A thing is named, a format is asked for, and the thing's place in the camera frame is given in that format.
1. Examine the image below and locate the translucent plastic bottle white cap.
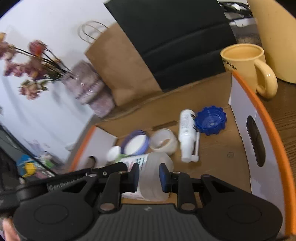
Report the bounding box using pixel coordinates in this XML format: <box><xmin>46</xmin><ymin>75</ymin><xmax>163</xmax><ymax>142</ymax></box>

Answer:
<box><xmin>106</xmin><ymin>146</ymin><xmax>174</xmax><ymax>202</ymax></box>

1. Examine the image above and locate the blue ridged lid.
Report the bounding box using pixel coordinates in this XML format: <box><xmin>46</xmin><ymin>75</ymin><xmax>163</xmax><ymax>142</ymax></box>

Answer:
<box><xmin>195</xmin><ymin>105</ymin><xmax>227</xmax><ymax>136</ymax></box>

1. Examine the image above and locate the person's left hand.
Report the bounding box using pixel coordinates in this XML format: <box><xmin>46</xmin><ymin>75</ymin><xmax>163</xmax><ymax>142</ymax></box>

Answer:
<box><xmin>3</xmin><ymin>218</ymin><xmax>21</xmax><ymax>241</ymax></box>

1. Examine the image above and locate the purple rimmed white lid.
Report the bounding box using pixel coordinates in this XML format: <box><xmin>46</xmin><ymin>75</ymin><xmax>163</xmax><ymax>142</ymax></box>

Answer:
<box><xmin>121</xmin><ymin>130</ymin><xmax>149</xmax><ymax>156</ymax></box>

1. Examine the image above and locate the white tape roll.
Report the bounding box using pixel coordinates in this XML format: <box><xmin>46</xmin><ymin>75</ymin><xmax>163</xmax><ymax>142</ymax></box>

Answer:
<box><xmin>149</xmin><ymin>128</ymin><xmax>178</xmax><ymax>156</ymax></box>

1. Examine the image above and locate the white spray bottle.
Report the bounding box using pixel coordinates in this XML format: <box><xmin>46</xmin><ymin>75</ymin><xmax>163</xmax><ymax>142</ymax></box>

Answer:
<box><xmin>178</xmin><ymin>109</ymin><xmax>200</xmax><ymax>163</ymax></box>

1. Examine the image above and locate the red orange cardboard box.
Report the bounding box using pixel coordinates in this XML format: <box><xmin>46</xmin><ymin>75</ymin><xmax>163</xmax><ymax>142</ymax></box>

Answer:
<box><xmin>68</xmin><ymin>73</ymin><xmax>295</xmax><ymax>237</ymax></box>

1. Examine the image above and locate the brown paper bag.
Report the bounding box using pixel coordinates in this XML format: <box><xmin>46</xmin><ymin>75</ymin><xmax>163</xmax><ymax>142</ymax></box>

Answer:
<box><xmin>77</xmin><ymin>21</ymin><xmax>163</xmax><ymax>108</ymax></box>

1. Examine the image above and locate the pink knitted-look vase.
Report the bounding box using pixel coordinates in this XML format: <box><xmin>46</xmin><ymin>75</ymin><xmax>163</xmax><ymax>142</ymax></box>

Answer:
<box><xmin>61</xmin><ymin>61</ymin><xmax>115</xmax><ymax>118</ymax></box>

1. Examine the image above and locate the dried pink flower bouquet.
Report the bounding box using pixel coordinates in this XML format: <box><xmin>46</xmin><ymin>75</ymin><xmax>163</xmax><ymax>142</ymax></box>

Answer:
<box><xmin>1</xmin><ymin>32</ymin><xmax>73</xmax><ymax>100</ymax></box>

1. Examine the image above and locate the black paper bag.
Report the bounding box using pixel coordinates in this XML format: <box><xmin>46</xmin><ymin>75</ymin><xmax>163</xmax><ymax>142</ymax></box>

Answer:
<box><xmin>105</xmin><ymin>0</ymin><xmax>236</xmax><ymax>90</ymax></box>

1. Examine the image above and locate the yellow mug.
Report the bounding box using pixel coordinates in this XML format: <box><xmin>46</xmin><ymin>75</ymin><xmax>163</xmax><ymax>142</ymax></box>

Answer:
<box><xmin>220</xmin><ymin>44</ymin><xmax>278</xmax><ymax>99</ymax></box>

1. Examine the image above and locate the yellow thermos jug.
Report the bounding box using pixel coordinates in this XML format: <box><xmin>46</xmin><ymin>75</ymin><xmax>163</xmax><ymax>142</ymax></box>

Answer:
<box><xmin>248</xmin><ymin>0</ymin><xmax>295</xmax><ymax>84</ymax></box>

